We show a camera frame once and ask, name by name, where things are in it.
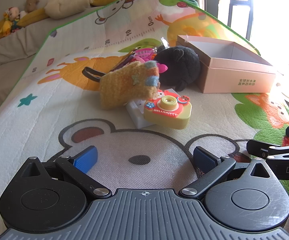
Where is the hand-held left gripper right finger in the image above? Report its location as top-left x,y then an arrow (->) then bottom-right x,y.
179,146 -> 271,200

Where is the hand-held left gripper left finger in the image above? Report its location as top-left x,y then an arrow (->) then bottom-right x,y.
21,146 -> 113,199

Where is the yellow toy camera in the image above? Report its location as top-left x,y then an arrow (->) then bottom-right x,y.
144,89 -> 192,130

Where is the white plastic block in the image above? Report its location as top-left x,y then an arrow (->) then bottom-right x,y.
126,97 -> 157,128

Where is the pink cardboard box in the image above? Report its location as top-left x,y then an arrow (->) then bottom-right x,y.
177,35 -> 277,94

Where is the yellow knitted pouch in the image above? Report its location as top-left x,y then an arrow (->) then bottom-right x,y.
98,60 -> 161,110

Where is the black strap loop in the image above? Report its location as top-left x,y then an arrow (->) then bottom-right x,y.
82,66 -> 105,83

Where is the black plush toy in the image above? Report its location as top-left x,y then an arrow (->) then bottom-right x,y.
155,45 -> 201,91

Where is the bundle of coloured pencils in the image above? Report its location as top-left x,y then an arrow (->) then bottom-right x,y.
109,49 -> 140,72

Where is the pink plastic net scoop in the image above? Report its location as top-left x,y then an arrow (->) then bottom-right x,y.
132,45 -> 157,63

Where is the cartoon printed play mat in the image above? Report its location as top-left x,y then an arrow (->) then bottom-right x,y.
0,0 -> 289,240

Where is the grey covered sofa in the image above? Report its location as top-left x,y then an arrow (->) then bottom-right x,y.
0,5 -> 60,120

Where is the yellow banana plush pillow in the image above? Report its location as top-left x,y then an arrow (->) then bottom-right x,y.
16,0 -> 135,28

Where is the beige plush toy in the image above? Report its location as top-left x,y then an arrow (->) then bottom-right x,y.
44,0 -> 95,19

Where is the colourful plush doll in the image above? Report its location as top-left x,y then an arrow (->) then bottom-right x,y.
1,6 -> 27,33

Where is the brown bunny plush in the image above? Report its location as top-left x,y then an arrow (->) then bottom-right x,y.
25,0 -> 40,13

